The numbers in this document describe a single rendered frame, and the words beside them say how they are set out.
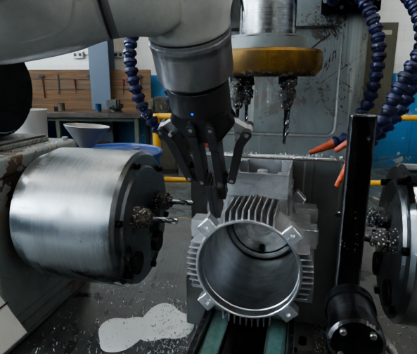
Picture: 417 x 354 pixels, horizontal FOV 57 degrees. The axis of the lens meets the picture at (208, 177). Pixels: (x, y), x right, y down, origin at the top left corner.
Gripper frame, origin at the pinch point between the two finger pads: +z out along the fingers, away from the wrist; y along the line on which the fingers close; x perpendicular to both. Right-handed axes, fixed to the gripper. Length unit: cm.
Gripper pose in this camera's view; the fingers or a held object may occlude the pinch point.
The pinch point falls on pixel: (215, 196)
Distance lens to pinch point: 59.2
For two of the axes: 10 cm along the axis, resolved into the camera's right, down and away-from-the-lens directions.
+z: 1.2, 7.2, 6.8
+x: -2.1, 6.9, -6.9
